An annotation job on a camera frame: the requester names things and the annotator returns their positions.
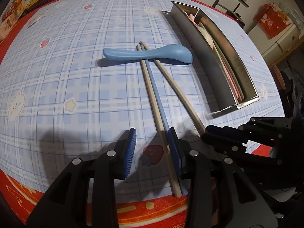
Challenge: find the orange snack packet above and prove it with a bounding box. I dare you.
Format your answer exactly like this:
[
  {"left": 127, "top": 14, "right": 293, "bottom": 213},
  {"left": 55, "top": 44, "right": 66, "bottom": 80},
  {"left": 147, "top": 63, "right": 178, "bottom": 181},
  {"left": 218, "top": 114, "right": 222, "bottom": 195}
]
[{"left": 1, "top": 0, "right": 26, "bottom": 29}]

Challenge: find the plaid blue tablecloth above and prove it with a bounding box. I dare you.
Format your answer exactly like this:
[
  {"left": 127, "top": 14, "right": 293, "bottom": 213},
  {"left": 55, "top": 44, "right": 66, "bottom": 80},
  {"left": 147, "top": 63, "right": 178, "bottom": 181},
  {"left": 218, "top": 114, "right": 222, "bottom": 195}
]
[{"left": 1, "top": 0, "right": 284, "bottom": 204}]

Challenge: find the red gift box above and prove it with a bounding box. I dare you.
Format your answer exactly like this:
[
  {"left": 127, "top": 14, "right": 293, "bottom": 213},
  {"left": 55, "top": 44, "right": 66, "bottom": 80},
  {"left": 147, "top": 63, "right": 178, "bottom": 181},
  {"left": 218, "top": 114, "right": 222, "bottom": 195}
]
[{"left": 254, "top": 3, "right": 293, "bottom": 39}]

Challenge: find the beige plastic spoon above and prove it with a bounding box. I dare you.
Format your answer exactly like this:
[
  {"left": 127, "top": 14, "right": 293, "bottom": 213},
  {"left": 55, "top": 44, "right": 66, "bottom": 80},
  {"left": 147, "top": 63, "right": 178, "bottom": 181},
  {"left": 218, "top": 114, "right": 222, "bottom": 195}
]
[{"left": 196, "top": 26, "right": 214, "bottom": 49}]

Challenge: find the pink plastic spoon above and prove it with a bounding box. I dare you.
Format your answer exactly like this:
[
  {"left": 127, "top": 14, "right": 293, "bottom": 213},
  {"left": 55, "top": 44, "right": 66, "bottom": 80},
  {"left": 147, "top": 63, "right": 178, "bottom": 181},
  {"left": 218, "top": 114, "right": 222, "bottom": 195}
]
[{"left": 189, "top": 14, "right": 197, "bottom": 26}]

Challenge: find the blue plastic spoon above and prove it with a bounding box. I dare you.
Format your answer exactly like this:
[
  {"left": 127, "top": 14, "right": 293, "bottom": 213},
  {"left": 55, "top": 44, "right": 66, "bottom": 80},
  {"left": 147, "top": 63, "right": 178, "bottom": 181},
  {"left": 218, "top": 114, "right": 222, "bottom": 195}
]
[{"left": 103, "top": 44, "right": 193, "bottom": 65}]

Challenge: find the blue chopstick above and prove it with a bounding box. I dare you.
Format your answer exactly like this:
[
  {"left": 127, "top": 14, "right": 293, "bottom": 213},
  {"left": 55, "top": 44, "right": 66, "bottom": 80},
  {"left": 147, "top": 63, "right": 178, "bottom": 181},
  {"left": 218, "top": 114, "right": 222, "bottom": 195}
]
[{"left": 145, "top": 60, "right": 188, "bottom": 196}]

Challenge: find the stainless steel utensil tray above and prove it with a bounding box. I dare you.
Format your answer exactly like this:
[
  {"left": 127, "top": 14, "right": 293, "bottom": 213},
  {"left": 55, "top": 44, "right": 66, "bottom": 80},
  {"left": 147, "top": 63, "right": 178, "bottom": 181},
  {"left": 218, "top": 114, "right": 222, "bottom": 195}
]
[{"left": 170, "top": 1, "right": 259, "bottom": 113}]

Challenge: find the pink chopstick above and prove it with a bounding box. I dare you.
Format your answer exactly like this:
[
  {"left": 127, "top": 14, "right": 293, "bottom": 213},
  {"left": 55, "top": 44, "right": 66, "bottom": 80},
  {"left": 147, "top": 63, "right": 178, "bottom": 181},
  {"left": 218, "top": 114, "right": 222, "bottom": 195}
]
[{"left": 213, "top": 41, "right": 244, "bottom": 104}]

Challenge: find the green chopstick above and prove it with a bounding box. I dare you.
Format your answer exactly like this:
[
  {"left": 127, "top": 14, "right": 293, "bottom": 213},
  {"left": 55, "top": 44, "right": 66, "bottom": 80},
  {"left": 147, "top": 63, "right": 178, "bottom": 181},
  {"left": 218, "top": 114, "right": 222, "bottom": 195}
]
[{"left": 214, "top": 41, "right": 240, "bottom": 98}]

